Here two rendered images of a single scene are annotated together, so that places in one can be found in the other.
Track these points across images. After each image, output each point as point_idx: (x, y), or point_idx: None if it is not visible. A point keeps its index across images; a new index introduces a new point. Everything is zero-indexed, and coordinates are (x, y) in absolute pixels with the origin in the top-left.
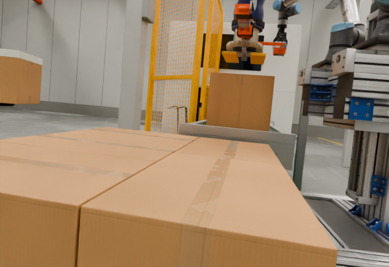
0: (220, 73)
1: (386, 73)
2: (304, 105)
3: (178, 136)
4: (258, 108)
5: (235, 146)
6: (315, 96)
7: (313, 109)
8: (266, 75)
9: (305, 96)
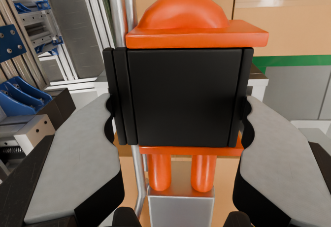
0: (227, 157)
1: None
2: (66, 113)
3: (259, 24)
4: None
5: None
6: (39, 98)
7: (53, 92)
8: (122, 157)
9: (58, 120)
